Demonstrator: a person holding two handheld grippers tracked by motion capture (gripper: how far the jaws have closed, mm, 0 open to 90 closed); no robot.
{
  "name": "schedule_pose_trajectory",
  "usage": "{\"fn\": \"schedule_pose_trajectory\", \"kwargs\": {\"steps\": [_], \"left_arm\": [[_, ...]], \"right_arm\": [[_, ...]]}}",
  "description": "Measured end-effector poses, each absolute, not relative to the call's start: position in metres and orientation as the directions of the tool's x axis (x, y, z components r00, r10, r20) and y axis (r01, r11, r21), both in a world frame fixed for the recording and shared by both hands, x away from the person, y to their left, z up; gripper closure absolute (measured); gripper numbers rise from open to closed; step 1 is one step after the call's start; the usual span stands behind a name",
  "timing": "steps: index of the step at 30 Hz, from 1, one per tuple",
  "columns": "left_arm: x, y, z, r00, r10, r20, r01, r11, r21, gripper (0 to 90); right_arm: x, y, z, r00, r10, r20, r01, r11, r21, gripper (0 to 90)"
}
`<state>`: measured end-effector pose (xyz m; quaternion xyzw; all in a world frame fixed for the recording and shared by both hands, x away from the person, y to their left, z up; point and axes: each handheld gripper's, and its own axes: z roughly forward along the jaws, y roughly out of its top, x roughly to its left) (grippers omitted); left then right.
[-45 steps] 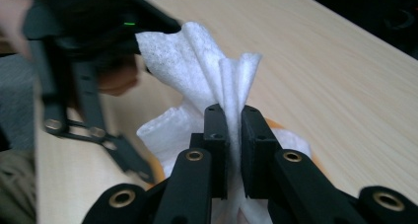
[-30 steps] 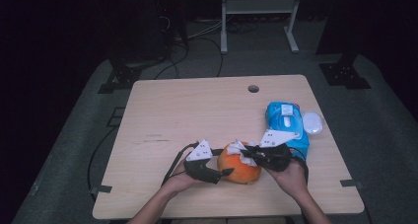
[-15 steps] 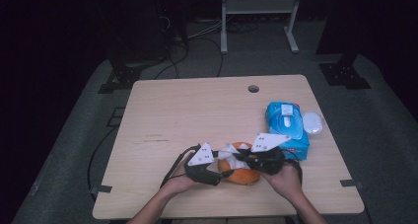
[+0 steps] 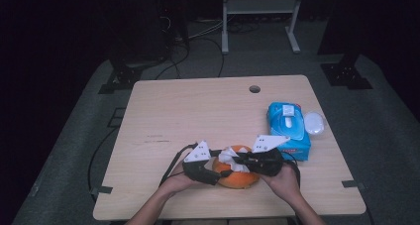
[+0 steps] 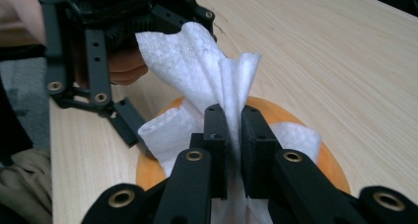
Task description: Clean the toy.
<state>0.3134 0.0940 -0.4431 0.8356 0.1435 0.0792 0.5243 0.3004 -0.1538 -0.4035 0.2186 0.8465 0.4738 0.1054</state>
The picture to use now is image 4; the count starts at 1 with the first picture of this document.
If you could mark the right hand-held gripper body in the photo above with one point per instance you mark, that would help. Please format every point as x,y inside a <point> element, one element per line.
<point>267,162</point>

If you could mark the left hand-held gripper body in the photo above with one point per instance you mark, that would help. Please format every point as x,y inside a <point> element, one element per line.
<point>198,172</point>

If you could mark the white wet wipe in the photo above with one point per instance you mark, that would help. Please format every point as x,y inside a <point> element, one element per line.
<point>228,157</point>

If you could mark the orange plush toy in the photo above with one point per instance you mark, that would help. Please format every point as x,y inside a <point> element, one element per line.
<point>239,180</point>

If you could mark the blue wet wipe pack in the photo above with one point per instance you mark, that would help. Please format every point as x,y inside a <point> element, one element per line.
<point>294,149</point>

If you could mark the person's left hand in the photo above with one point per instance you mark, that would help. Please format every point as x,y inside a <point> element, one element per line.
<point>176,183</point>

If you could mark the person's right hand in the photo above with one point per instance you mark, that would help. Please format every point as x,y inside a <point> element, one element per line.
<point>284,185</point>

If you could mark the round white lid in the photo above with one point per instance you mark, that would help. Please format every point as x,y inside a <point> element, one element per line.
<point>314,123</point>

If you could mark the black tape strip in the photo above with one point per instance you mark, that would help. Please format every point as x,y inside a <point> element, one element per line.
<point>104,189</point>
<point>350,184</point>

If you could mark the black floor tape outline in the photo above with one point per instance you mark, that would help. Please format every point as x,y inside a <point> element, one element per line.
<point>115,118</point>

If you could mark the black stand base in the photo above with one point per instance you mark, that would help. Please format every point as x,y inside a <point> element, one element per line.
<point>345,74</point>
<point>124,78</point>

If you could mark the dark equipment rack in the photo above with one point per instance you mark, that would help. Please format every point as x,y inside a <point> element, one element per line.
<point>175,20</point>

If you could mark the white metal stand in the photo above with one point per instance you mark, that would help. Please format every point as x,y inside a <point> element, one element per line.
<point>257,6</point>

